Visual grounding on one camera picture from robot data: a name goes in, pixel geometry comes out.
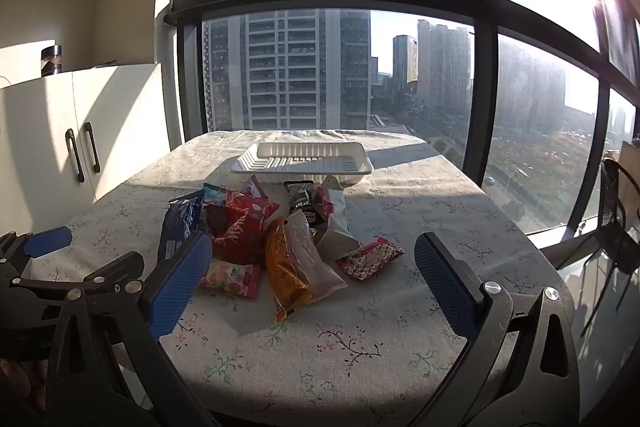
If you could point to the peach floral snack packet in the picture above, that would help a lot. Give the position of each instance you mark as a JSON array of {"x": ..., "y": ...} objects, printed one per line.
[{"x": 230, "y": 278}]

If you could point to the white snack packet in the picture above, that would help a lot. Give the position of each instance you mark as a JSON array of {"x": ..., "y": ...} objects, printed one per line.
[{"x": 335, "y": 227}]

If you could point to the orange snack packet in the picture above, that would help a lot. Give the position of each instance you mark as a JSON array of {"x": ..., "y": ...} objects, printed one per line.
[{"x": 282, "y": 272}]

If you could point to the grey high-rise building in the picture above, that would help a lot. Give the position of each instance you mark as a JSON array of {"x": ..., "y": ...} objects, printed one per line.
[{"x": 295, "y": 72}]

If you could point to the black metal chair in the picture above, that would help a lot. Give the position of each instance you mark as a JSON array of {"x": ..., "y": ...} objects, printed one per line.
[{"x": 612, "y": 217}]

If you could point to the clear pink snack packet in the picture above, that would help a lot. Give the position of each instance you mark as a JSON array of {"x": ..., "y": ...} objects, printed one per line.
[{"x": 315, "y": 267}]

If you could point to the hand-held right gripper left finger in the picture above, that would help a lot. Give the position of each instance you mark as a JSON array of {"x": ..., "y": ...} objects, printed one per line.
[{"x": 180, "y": 287}]

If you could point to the dark jar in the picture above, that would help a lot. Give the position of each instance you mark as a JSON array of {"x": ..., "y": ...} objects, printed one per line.
[{"x": 51, "y": 62}]

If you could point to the floral tablecloth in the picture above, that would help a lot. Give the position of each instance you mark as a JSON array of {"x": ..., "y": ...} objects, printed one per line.
[{"x": 350, "y": 307}]

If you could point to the person's left hand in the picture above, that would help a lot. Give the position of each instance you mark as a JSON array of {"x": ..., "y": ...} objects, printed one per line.
[{"x": 20, "y": 384}]

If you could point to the brown board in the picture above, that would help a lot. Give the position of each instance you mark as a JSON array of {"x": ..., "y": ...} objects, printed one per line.
[{"x": 627, "y": 167}]

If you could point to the black snack packet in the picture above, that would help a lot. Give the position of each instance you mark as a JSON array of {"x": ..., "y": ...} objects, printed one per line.
[{"x": 300, "y": 202}]

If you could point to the white plastic tray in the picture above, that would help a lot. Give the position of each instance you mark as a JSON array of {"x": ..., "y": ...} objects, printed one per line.
[{"x": 300, "y": 157}]

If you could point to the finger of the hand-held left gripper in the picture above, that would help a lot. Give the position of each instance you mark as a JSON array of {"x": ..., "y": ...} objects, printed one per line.
[
  {"x": 100, "y": 272},
  {"x": 47, "y": 241}
]

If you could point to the white cabinet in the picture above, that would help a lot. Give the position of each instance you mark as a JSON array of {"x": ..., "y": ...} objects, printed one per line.
[{"x": 125, "y": 122}]

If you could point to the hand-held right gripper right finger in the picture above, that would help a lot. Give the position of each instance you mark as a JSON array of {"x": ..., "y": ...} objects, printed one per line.
[{"x": 445, "y": 287}]

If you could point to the dark red patterned snack packet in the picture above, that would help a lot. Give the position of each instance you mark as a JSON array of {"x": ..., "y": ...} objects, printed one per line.
[{"x": 370, "y": 259}]

